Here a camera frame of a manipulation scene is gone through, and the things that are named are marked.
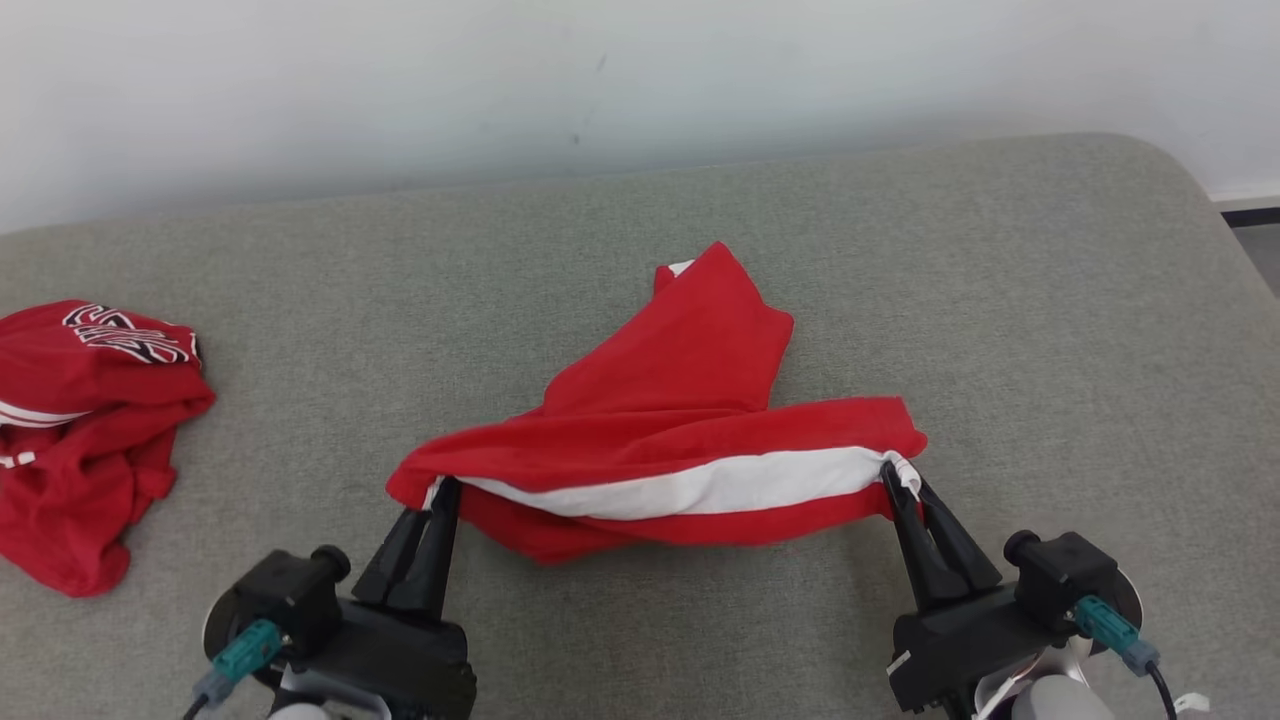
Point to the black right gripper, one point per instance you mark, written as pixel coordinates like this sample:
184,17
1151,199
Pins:
970,650

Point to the grey fabric sofa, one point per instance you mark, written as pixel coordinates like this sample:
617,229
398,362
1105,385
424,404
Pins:
640,250

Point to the black baseboard strip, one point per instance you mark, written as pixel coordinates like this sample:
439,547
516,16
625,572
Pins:
1255,215

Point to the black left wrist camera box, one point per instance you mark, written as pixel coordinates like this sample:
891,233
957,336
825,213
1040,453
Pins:
285,600

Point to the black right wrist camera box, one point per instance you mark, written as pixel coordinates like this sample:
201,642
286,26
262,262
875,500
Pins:
1065,575

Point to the red shorts with white stripe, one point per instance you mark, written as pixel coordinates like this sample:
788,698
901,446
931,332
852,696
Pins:
680,430

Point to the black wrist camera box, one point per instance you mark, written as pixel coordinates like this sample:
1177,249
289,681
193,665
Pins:
285,600
1065,575

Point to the red jersey with black lettering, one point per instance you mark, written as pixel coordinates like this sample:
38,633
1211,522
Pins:
90,450

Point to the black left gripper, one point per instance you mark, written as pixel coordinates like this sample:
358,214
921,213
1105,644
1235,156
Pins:
400,660

